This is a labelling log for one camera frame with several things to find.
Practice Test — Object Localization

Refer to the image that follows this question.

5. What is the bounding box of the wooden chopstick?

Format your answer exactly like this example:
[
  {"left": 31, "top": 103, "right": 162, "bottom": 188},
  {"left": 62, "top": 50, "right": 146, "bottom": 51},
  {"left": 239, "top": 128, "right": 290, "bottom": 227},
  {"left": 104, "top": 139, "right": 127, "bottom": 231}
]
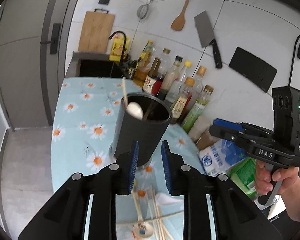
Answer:
[
  {"left": 116, "top": 211, "right": 184, "bottom": 226},
  {"left": 147, "top": 191, "right": 160, "bottom": 240},
  {"left": 149, "top": 184, "right": 175, "bottom": 240}
]

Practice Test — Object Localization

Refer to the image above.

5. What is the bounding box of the white ceramic spoon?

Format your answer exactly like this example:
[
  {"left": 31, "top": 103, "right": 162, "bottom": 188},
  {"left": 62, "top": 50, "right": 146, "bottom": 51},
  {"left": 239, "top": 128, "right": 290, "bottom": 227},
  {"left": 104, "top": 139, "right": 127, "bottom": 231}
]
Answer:
[{"left": 155, "top": 192, "right": 184, "bottom": 205}]

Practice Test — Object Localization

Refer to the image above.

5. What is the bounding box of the small patterned ceramic spoon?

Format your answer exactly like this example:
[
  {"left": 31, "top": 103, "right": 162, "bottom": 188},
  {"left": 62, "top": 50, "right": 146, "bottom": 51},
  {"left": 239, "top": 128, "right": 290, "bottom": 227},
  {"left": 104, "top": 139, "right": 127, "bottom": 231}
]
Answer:
[{"left": 132, "top": 191, "right": 154, "bottom": 239}]

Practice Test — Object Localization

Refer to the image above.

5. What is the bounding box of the cream plastic spoon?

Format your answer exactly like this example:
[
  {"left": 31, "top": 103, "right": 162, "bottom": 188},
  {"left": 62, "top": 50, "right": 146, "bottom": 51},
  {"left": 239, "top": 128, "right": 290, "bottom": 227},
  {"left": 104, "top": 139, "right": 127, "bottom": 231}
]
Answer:
[{"left": 121, "top": 77, "right": 143, "bottom": 120}]

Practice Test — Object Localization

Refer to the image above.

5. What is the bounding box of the person's right hand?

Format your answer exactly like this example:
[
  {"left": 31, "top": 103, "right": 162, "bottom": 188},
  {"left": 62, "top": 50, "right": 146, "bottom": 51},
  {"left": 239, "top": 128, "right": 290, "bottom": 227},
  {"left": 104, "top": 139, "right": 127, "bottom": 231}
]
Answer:
[{"left": 253, "top": 159, "right": 300, "bottom": 223}]

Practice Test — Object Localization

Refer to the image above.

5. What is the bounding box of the white lid spice jar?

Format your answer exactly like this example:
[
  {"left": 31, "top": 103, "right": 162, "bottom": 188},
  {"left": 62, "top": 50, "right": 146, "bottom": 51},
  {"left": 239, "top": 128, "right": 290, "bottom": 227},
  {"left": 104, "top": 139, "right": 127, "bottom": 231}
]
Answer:
[{"left": 188, "top": 115, "right": 211, "bottom": 142}]

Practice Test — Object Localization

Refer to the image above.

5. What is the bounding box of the brown spice jar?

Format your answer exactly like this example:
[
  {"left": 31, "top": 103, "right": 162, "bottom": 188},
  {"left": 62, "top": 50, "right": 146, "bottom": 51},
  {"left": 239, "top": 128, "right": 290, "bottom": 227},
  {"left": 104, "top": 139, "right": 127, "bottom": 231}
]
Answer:
[{"left": 196, "top": 128, "right": 219, "bottom": 151}]

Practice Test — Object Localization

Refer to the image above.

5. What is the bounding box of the green sugar bag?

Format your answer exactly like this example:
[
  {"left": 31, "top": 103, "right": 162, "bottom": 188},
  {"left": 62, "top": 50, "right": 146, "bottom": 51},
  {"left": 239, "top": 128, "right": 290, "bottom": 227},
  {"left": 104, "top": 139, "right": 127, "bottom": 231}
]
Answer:
[{"left": 228, "top": 158, "right": 258, "bottom": 201}]

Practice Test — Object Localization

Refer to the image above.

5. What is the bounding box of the blue white salt bag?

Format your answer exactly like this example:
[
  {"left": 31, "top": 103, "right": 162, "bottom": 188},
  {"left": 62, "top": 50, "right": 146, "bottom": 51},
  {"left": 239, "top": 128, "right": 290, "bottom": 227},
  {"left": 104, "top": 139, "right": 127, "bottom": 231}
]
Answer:
[{"left": 198, "top": 139, "right": 247, "bottom": 177}]

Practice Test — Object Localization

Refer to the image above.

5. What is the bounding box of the black cylindrical utensil holder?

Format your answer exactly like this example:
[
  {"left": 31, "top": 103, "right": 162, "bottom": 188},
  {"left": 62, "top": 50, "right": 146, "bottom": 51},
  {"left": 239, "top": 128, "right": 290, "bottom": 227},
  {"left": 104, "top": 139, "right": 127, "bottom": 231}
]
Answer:
[{"left": 109, "top": 92, "right": 172, "bottom": 167}]

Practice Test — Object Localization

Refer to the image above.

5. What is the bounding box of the soy sauce bottle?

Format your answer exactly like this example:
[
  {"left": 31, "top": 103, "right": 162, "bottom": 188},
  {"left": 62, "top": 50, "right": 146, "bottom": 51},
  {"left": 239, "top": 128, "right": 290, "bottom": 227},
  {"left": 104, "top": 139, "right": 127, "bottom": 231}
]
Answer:
[{"left": 170, "top": 77, "right": 195, "bottom": 124}]

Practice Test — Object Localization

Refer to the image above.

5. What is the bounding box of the yellow cap clear bottle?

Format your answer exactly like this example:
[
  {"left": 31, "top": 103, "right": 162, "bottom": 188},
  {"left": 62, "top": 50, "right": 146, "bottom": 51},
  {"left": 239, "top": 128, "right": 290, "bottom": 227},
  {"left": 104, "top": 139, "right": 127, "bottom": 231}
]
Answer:
[{"left": 164, "top": 61, "right": 192, "bottom": 107}]

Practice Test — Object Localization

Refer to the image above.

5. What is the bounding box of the clear vinegar bottle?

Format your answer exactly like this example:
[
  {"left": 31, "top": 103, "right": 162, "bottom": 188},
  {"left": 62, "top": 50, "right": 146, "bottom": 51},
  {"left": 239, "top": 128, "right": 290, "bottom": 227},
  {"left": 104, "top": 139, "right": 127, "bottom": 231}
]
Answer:
[{"left": 160, "top": 55, "right": 183, "bottom": 94}]

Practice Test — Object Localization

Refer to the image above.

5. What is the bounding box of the red label sauce bottle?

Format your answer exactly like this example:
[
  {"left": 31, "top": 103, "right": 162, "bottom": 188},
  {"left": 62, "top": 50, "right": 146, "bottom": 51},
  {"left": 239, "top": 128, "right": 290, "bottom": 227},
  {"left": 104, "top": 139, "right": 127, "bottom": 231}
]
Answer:
[{"left": 142, "top": 57, "right": 164, "bottom": 96}]

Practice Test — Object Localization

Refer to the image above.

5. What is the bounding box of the blue daisy tablecloth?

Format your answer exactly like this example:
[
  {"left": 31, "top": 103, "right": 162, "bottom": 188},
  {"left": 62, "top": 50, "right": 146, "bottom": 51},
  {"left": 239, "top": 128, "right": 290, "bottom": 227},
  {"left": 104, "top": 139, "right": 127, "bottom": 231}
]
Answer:
[{"left": 50, "top": 76, "right": 208, "bottom": 240}]

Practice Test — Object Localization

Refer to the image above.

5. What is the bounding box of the cooking oil bottle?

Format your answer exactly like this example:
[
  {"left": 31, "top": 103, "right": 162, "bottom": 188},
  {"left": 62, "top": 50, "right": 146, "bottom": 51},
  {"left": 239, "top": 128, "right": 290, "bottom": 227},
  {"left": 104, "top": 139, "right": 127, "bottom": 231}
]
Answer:
[{"left": 133, "top": 40, "right": 154, "bottom": 87}]

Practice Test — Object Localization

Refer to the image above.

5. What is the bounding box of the cleaver knife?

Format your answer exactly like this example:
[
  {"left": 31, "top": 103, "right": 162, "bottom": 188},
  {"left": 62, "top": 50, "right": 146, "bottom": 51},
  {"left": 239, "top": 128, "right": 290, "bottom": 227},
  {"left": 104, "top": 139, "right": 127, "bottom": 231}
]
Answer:
[{"left": 194, "top": 11, "right": 223, "bottom": 69}]

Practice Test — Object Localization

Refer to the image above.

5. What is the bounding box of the black faucet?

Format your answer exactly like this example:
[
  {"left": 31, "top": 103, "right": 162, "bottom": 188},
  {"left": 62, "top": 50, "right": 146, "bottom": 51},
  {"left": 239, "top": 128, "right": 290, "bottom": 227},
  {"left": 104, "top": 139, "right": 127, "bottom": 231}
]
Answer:
[{"left": 109, "top": 31, "right": 128, "bottom": 64}]

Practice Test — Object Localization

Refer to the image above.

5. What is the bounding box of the black sink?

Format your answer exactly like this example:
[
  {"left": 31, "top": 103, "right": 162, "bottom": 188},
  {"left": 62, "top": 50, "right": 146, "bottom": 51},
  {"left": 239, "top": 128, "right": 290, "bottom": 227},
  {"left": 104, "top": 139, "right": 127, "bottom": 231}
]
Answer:
[{"left": 65, "top": 51, "right": 129, "bottom": 79}]

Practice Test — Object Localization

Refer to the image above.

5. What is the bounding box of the yellow dish soap bottle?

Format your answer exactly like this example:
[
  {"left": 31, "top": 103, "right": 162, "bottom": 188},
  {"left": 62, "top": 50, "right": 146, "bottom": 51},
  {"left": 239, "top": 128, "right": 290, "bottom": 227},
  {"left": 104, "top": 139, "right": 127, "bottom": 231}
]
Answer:
[{"left": 109, "top": 34, "right": 130, "bottom": 62}]

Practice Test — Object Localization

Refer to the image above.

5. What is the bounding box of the wooden spatula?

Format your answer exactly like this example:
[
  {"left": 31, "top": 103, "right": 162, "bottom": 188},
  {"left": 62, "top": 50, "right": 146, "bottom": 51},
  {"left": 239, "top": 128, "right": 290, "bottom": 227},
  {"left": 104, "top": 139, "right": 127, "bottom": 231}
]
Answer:
[{"left": 171, "top": 0, "right": 190, "bottom": 31}]

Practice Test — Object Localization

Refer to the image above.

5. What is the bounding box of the wooden cutting board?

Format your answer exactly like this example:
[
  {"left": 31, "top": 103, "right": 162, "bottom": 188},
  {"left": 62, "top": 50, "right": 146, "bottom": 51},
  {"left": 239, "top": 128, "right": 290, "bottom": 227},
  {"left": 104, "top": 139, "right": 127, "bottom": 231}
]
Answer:
[{"left": 78, "top": 11, "right": 115, "bottom": 53}]

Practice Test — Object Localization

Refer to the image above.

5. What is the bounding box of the metal strainer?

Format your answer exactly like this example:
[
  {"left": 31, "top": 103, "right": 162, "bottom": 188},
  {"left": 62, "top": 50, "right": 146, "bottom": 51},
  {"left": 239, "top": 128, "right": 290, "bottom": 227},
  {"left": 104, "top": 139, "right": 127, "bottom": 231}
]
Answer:
[{"left": 136, "top": 0, "right": 153, "bottom": 20}]

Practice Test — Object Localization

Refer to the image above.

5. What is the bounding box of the grey door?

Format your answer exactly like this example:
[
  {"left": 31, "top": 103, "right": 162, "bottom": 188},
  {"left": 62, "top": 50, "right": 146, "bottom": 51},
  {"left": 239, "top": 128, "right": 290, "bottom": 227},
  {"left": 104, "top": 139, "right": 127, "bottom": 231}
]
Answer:
[{"left": 0, "top": 0, "right": 78, "bottom": 129}]

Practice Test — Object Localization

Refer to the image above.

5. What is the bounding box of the black camera box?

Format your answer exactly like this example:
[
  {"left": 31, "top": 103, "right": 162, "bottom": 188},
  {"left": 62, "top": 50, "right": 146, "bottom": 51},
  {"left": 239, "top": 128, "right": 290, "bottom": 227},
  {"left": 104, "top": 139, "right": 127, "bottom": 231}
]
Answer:
[{"left": 272, "top": 86, "right": 300, "bottom": 152}]

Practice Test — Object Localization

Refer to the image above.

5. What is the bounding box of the black wall outlet panel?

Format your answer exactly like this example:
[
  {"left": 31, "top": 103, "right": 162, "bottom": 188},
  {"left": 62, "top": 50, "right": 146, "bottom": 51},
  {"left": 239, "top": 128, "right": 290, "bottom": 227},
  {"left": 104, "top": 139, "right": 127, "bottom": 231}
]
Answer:
[{"left": 229, "top": 47, "right": 277, "bottom": 93}]

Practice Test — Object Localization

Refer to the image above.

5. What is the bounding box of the black power cable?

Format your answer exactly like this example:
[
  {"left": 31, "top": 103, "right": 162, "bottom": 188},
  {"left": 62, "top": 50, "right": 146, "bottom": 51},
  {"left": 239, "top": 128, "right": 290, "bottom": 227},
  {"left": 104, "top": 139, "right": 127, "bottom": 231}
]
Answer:
[{"left": 288, "top": 32, "right": 300, "bottom": 87}]

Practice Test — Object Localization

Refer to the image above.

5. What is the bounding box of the black door handle lock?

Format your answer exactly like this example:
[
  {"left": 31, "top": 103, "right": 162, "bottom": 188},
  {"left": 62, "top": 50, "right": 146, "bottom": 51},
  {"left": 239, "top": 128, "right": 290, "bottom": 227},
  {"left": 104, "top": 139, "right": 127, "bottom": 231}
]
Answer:
[{"left": 40, "top": 23, "right": 61, "bottom": 55}]

